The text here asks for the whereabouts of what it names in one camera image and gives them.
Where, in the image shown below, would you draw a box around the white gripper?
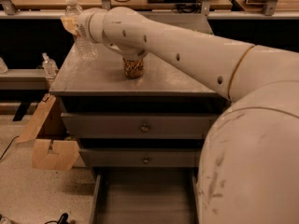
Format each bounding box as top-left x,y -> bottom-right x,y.
61,9 -> 93,41

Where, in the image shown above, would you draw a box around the clear plastic water bottle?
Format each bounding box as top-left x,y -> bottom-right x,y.
64,0 -> 98,62

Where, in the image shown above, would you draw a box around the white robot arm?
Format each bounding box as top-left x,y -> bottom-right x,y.
61,7 -> 299,224

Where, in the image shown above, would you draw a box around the clear bottle on left shelf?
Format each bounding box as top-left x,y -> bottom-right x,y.
42,53 -> 59,77

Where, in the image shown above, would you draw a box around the grey drawer cabinet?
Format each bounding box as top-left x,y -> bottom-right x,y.
49,13 -> 232,224

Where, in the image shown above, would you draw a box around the grey middle drawer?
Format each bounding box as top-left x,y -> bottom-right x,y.
80,148 -> 200,168

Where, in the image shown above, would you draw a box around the open grey bottom drawer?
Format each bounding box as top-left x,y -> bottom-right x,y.
89,168 -> 199,224

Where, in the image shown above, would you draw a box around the gold soda can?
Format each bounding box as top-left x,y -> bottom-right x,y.
122,58 -> 144,78

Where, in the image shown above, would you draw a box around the brown cardboard box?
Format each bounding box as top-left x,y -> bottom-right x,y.
17,94 -> 83,171

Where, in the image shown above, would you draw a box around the black object on floor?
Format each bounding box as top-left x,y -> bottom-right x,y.
44,213 -> 69,224

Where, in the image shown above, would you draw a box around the black cables on desk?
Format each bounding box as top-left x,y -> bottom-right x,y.
112,0 -> 204,15

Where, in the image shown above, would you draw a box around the black floor cable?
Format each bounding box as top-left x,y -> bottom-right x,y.
0,135 -> 21,162

